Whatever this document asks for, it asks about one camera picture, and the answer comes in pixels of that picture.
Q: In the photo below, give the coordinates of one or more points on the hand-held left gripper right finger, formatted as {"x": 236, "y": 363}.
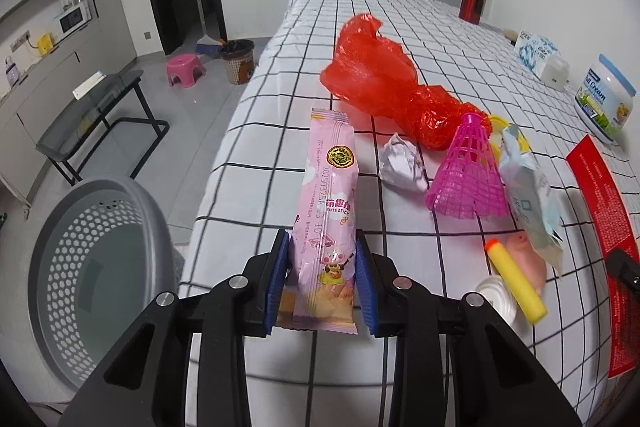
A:
{"x": 365, "y": 284}

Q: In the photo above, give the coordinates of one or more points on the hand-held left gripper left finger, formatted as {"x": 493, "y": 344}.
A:
{"x": 280, "y": 279}

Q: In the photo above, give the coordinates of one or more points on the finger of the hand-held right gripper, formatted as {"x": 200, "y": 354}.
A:
{"x": 625, "y": 267}

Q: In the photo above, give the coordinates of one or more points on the red and white toothpaste carton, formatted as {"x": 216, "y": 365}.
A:
{"x": 605, "y": 217}

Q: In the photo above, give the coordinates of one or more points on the pink rubber toy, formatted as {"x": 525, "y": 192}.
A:
{"x": 531, "y": 263}

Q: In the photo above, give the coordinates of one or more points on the pink snack packet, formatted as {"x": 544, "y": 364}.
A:
{"x": 325, "y": 187}

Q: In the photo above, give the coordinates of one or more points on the yellow foam dart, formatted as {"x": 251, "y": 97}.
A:
{"x": 520, "y": 287}

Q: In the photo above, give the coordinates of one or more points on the light blue wipe packet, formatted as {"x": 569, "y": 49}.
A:
{"x": 530, "y": 202}

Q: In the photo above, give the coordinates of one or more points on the pink plastic mesh cone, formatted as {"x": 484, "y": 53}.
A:
{"x": 470, "y": 177}

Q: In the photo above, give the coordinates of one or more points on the grey perforated plastic basket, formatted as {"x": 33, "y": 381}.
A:
{"x": 65, "y": 232}

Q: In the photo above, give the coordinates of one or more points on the crumpled white paper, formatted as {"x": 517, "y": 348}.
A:
{"x": 400, "y": 162}

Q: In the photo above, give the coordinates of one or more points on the white round lid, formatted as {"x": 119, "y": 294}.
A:
{"x": 492, "y": 293}

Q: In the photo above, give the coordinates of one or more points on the white can with green label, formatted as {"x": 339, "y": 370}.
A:
{"x": 605, "y": 102}

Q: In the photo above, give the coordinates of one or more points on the translucent plastic container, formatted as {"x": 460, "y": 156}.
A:
{"x": 555, "y": 74}

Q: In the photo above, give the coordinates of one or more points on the red plastic bag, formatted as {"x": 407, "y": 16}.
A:
{"x": 375, "y": 72}

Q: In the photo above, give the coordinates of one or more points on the patterned waste bin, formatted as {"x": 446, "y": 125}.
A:
{"x": 237, "y": 67}

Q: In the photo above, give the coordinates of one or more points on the bed with checked sheet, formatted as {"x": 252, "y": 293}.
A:
{"x": 300, "y": 57}

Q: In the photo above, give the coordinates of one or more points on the pink plastic stool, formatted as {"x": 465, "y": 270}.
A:
{"x": 185, "y": 64}

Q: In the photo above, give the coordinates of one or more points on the blue and white tissue pack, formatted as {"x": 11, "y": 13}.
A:
{"x": 535, "y": 49}

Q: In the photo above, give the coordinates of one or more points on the black glass side table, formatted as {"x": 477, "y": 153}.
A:
{"x": 85, "y": 107}

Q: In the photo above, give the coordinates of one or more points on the white flat box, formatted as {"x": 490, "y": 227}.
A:
{"x": 90, "y": 85}

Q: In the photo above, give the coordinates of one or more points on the yellow box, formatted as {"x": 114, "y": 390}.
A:
{"x": 45, "y": 44}

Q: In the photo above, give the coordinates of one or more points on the white microwave oven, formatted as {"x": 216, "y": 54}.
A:
{"x": 72, "y": 19}

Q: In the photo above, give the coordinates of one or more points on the white bottle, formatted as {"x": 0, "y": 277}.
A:
{"x": 10, "y": 74}

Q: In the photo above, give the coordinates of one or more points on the white carton on shelf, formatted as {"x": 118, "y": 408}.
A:
{"x": 65, "y": 1}

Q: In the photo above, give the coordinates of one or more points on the grey wall cabinet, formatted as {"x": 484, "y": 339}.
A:
{"x": 30, "y": 102}

